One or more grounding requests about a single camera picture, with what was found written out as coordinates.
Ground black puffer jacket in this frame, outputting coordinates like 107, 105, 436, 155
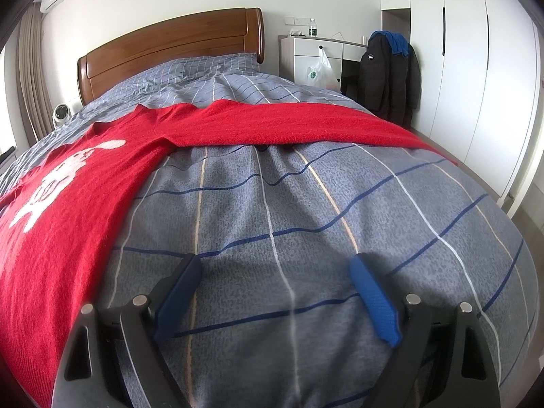
342, 32, 421, 126

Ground white bedside desk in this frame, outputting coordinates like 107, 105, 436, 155
278, 34, 368, 94

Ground blue cloth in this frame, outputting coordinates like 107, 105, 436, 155
370, 31, 411, 58

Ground white plastic bag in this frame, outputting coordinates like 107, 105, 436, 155
303, 46, 333, 88

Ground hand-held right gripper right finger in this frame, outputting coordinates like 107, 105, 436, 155
348, 253, 502, 408

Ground beige curtain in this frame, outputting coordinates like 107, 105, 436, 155
16, 8, 56, 145

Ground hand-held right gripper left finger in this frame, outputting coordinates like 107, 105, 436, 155
50, 254, 203, 408

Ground wooden headboard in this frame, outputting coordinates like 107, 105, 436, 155
77, 7, 264, 107

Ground grey checked duvet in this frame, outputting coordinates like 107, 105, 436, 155
0, 51, 540, 408

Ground white wardrobe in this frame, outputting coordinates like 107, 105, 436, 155
380, 0, 540, 205

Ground small white fan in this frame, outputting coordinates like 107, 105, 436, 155
52, 104, 74, 128

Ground red sweater with white print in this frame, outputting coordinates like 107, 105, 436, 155
0, 100, 460, 396

